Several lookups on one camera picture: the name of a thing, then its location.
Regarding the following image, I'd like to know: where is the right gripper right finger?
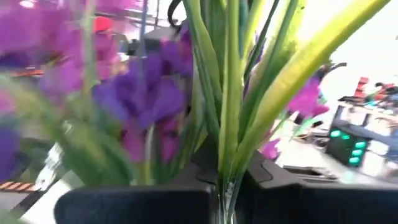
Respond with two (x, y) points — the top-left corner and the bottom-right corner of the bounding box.
(236, 152), (398, 224)

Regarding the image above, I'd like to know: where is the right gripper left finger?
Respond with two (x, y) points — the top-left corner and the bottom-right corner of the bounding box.
(53, 139), (218, 224)

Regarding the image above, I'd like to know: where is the purple artificial flower bunch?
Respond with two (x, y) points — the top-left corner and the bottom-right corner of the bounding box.
(0, 21), (195, 181)

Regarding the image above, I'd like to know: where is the black box with teal lights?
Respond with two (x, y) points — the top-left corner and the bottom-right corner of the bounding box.
(325, 123), (369, 167)

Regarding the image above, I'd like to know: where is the orange black hazard strip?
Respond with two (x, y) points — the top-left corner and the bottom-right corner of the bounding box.
(0, 180), (40, 192)

